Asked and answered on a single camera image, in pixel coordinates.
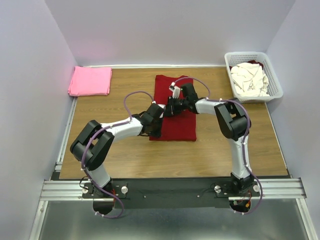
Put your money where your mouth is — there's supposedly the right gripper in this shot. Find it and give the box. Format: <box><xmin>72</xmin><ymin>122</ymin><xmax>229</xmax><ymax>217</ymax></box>
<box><xmin>162</xmin><ymin>96</ymin><xmax>189</xmax><ymax>117</ymax></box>

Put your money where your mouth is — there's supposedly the red t shirt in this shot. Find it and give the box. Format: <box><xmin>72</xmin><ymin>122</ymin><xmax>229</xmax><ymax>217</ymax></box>
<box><xmin>149</xmin><ymin>75</ymin><xmax>197</xmax><ymax>142</ymax></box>

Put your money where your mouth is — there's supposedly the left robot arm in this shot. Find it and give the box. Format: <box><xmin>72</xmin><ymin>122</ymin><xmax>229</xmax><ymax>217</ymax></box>
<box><xmin>70</xmin><ymin>102</ymin><xmax>166</xmax><ymax>198</ymax></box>

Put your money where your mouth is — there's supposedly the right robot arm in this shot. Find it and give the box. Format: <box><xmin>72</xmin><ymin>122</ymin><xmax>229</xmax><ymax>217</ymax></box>
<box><xmin>164</xmin><ymin>82</ymin><xmax>254</xmax><ymax>196</ymax></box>

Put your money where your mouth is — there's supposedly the cream white t shirt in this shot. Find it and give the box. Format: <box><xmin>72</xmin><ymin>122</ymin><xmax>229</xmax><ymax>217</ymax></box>
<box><xmin>230</xmin><ymin>62</ymin><xmax>270</xmax><ymax>97</ymax></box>

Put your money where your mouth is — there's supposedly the folded pink t shirt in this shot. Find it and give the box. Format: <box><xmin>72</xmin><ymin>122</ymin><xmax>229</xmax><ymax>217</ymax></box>
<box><xmin>68</xmin><ymin>66</ymin><xmax>112</xmax><ymax>97</ymax></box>

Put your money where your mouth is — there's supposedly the dark red shirt in basket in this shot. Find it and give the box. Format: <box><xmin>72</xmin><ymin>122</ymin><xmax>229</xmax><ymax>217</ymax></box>
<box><xmin>247</xmin><ymin>60</ymin><xmax>264</xmax><ymax>69</ymax></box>

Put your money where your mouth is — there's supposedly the white plastic basket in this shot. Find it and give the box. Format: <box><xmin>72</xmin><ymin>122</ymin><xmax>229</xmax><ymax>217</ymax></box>
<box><xmin>224</xmin><ymin>51</ymin><xmax>283</xmax><ymax>103</ymax></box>

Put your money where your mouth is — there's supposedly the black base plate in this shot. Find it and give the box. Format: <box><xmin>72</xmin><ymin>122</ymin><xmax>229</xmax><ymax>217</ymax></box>
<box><xmin>82</xmin><ymin>176</ymin><xmax>266</xmax><ymax>210</ymax></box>

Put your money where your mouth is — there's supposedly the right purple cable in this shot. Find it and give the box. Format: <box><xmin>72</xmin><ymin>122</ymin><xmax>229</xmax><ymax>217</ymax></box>
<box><xmin>169</xmin><ymin>76</ymin><xmax>264</xmax><ymax>216</ymax></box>

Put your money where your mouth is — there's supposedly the aluminium frame rail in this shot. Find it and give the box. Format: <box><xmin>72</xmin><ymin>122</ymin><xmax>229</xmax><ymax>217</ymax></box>
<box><xmin>28</xmin><ymin>97</ymin><xmax>311</xmax><ymax>240</ymax></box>

